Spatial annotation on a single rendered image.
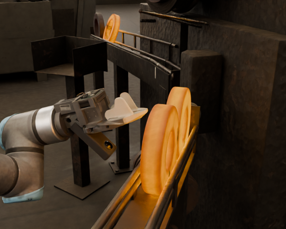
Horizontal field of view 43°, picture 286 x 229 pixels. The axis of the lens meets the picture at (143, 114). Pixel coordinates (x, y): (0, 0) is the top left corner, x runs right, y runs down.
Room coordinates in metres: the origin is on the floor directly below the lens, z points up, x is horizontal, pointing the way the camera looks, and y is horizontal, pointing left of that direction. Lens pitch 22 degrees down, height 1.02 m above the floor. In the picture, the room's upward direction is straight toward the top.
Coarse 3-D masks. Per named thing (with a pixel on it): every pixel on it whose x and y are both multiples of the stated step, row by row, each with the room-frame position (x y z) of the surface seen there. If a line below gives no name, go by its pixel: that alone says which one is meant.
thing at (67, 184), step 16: (32, 48) 1.57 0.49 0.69; (48, 48) 1.64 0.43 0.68; (64, 48) 1.72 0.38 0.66; (80, 48) 1.45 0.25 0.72; (96, 48) 1.53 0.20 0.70; (48, 64) 1.64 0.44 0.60; (64, 64) 1.70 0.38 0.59; (80, 64) 1.45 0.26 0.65; (96, 64) 1.53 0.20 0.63; (80, 80) 1.55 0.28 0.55; (80, 144) 1.53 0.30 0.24; (80, 160) 1.52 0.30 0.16; (80, 176) 1.53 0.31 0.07; (96, 176) 1.62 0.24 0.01; (80, 192) 1.48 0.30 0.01
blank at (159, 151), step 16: (160, 112) 0.54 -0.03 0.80; (176, 112) 0.60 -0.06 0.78; (160, 128) 0.51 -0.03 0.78; (176, 128) 0.60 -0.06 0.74; (144, 144) 0.50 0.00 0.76; (160, 144) 0.50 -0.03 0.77; (176, 144) 0.61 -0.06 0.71; (144, 160) 0.49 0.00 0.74; (160, 160) 0.49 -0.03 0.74; (144, 176) 0.49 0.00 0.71; (160, 176) 0.49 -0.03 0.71; (160, 192) 0.50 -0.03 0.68
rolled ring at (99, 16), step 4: (96, 16) 2.23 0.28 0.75; (100, 16) 2.20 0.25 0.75; (96, 20) 2.29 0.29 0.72; (100, 20) 2.18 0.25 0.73; (96, 24) 2.30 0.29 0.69; (100, 24) 2.16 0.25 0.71; (96, 28) 2.30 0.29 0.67; (100, 28) 2.16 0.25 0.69; (104, 28) 2.16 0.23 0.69; (96, 32) 2.29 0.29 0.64; (100, 32) 2.16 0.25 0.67; (100, 36) 2.16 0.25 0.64
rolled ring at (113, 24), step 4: (112, 16) 2.08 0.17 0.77; (116, 16) 2.03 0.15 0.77; (108, 20) 2.12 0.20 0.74; (112, 20) 2.09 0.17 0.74; (116, 20) 2.01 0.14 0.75; (108, 24) 2.12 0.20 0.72; (112, 24) 2.12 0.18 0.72; (116, 24) 1.99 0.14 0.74; (108, 28) 2.12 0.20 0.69; (112, 28) 1.99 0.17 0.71; (116, 28) 1.98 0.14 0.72; (104, 32) 2.12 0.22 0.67; (108, 32) 2.12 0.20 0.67; (112, 32) 1.97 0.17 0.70; (116, 32) 1.98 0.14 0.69; (104, 36) 2.10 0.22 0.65; (108, 36) 2.11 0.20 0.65; (112, 36) 1.97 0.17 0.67; (116, 36) 1.98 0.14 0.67; (108, 40) 1.98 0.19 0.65; (112, 40) 1.98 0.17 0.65
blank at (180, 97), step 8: (176, 88) 0.72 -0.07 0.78; (184, 88) 0.72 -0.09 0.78; (168, 96) 0.69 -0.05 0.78; (176, 96) 0.68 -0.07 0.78; (184, 96) 0.68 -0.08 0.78; (168, 104) 0.67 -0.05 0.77; (176, 104) 0.66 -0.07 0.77; (184, 104) 0.68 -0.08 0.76; (184, 112) 0.69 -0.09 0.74; (184, 120) 0.74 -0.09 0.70; (184, 128) 0.73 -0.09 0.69; (184, 136) 0.72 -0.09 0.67; (184, 144) 0.71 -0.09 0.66
